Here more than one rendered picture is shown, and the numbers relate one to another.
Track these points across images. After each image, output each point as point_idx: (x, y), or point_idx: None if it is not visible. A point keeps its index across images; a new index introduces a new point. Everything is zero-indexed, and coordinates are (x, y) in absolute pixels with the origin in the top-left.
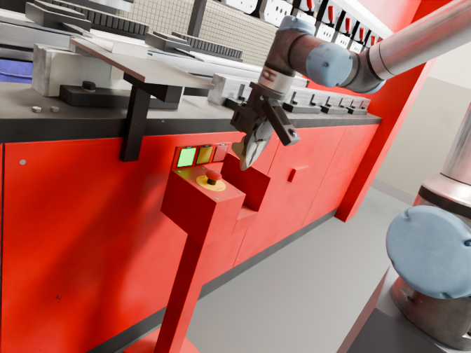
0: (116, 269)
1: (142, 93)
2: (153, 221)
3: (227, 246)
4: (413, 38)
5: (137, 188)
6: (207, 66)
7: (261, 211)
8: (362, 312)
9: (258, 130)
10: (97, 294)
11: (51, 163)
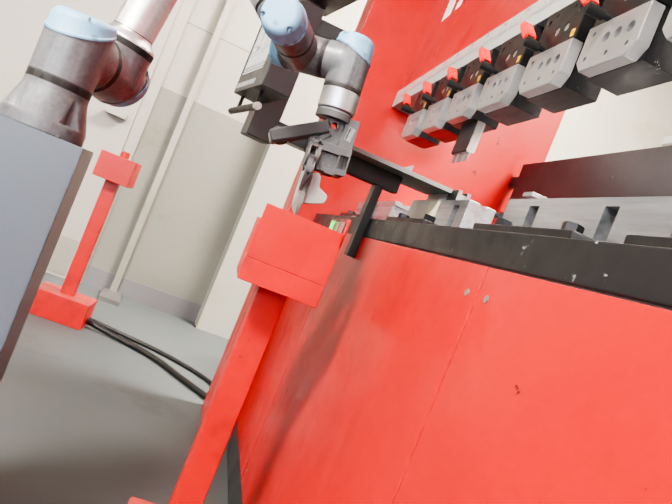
0: (296, 405)
1: (371, 189)
2: (325, 360)
3: None
4: None
5: (341, 297)
6: None
7: None
8: (58, 214)
9: (304, 154)
10: (282, 427)
11: (340, 250)
